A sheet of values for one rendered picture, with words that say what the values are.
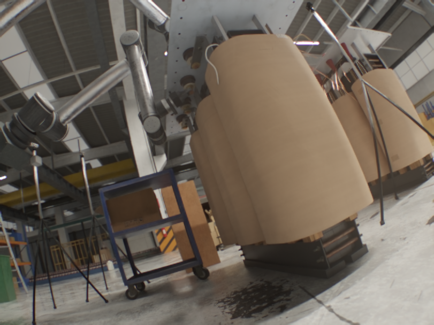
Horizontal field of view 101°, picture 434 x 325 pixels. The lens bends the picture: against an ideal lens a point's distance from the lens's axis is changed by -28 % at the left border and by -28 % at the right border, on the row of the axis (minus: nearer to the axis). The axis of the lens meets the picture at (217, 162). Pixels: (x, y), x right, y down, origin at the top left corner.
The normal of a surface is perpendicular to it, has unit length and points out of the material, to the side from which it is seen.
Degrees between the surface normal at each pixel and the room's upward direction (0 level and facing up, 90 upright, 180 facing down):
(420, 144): 90
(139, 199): 90
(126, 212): 90
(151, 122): 93
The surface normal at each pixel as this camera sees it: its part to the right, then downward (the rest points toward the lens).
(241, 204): -0.63, 0.00
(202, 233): 0.19, -0.33
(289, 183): -0.40, -0.11
